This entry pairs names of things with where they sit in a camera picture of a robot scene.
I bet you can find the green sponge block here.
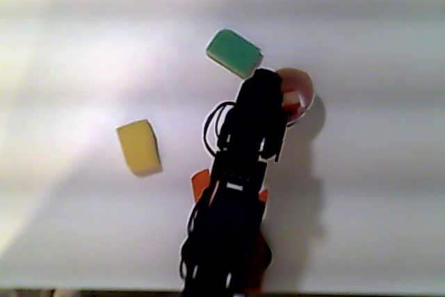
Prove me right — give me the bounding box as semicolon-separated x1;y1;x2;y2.
204;28;264;79

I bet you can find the white paper cup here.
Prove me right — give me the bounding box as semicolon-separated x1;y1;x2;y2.
274;67;316;128

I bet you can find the yellow sponge block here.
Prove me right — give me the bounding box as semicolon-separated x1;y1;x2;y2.
115;119;163;177

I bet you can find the black looped cable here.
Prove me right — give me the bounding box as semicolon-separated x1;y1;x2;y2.
202;100;238;154

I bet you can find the red sponge block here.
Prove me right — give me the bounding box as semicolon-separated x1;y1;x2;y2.
282;90;302;113

